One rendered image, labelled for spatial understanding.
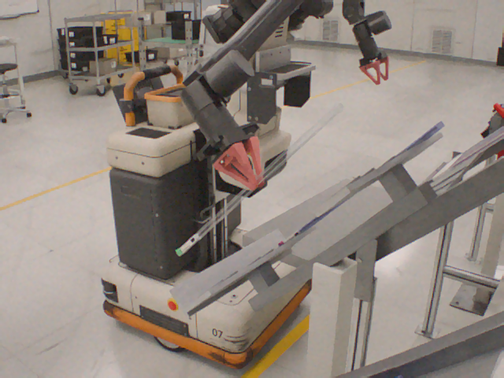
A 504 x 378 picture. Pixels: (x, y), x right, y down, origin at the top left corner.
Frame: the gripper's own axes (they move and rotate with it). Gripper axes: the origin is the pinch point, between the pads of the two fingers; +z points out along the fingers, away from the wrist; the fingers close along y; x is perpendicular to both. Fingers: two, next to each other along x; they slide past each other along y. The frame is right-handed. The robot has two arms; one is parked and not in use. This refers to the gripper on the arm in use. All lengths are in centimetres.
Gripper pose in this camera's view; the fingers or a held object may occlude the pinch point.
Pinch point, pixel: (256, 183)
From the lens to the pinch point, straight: 85.0
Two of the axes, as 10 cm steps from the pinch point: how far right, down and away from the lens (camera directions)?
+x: -5.3, 4.8, 7.0
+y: 6.5, -3.0, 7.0
